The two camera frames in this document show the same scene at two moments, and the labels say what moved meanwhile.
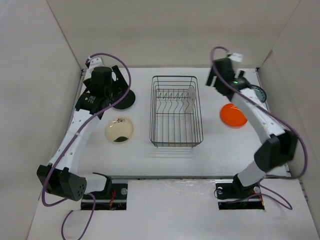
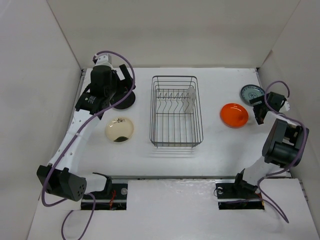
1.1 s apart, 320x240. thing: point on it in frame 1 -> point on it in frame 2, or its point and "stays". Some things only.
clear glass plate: (190, 101) stays
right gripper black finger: (211, 77) -> (260, 108)
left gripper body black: (112, 92) stays
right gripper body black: (217, 83) -> (267, 95)
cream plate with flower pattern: (119, 129) stays
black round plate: (128, 101) stays
